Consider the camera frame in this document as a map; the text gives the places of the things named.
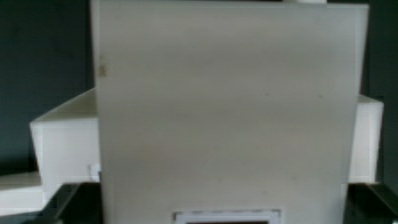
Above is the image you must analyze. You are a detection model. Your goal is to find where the white cabinet top block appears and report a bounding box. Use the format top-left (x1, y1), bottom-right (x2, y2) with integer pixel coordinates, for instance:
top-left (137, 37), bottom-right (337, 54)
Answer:
top-left (92, 0), bottom-right (368, 224)

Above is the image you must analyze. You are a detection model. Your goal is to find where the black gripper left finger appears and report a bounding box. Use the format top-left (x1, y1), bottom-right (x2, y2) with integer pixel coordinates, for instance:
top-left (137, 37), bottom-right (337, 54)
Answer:
top-left (28, 182), bottom-right (105, 224)

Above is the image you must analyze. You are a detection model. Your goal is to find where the white fence rail right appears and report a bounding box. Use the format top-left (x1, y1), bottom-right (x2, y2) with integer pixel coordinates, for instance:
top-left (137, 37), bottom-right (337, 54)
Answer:
top-left (0, 172), bottom-right (46, 216)

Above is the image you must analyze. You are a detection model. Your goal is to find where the white cabinet body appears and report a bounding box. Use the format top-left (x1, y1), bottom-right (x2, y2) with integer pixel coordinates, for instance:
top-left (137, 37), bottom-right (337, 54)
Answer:
top-left (28, 0), bottom-right (385, 194)

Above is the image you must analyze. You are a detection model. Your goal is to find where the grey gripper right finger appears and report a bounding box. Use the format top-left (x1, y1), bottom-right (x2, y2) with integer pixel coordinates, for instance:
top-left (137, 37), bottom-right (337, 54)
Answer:
top-left (346, 183), bottom-right (398, 224)

